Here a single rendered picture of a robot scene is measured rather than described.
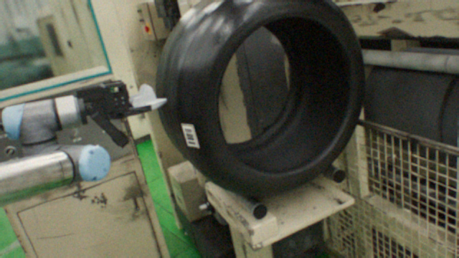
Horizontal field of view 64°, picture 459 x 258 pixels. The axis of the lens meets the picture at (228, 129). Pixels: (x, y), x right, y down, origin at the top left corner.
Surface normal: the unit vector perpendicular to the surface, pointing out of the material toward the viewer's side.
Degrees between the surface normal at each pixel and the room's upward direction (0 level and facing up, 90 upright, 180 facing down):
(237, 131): 90
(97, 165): 90
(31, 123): 85
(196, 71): 68
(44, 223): 90
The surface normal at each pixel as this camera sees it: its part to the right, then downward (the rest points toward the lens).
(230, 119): 0.41, 0.24
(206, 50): -0.31, -0.12
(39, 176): 0.87, -0.10
